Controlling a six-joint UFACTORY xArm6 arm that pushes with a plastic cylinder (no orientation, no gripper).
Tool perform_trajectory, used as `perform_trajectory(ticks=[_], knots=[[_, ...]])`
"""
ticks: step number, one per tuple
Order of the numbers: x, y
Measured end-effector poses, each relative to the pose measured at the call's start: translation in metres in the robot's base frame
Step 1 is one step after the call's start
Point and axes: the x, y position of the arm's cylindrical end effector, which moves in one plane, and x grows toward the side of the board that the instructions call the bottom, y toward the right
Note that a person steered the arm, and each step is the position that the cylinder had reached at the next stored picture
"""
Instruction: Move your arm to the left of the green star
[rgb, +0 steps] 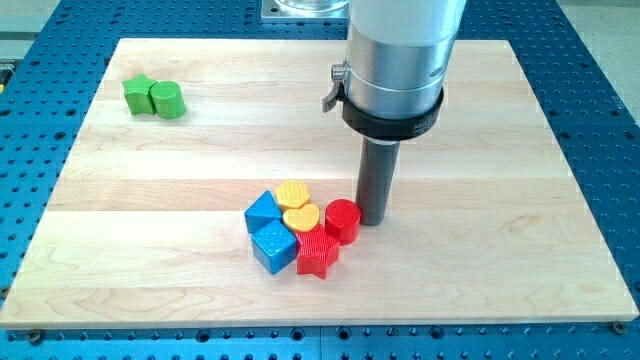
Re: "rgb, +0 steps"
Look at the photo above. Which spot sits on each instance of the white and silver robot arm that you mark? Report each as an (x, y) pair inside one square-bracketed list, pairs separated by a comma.
[(390, 82)]

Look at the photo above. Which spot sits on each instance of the red star block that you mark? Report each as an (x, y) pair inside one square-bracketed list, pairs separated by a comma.
[(317, 251)]

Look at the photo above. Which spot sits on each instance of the green star block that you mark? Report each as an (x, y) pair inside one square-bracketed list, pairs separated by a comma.
[(137, 94)]

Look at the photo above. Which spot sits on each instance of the yellow hexagon block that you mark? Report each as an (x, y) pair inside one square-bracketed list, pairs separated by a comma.
[(292, 194)]

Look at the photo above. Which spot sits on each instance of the yellow heart block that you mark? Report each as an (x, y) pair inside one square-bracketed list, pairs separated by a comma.
[(303, 219)]

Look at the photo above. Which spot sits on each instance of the red cylinder block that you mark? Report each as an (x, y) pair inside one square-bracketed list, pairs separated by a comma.
[(342, 220)]

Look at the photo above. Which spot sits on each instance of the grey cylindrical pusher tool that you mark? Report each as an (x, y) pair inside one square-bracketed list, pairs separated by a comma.
[(376, 170)]

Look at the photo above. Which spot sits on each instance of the blue triangle block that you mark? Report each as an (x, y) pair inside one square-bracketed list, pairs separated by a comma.
[(261, 212)]

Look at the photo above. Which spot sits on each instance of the blue cube block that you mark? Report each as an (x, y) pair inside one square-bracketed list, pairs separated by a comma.
[(274, 246)]

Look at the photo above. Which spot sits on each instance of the green cylinder block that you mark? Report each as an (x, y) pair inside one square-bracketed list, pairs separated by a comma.
[(168, 100)]

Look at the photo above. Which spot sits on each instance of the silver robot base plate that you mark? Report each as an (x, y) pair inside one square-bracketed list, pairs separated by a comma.
[(280, 11)]

